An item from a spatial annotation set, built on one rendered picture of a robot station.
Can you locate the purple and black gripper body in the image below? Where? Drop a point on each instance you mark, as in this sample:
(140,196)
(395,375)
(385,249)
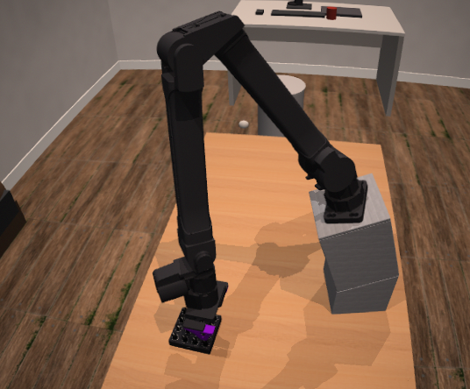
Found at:
(210,302)

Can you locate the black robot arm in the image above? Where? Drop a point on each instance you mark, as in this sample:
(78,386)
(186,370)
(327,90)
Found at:
(331,169)

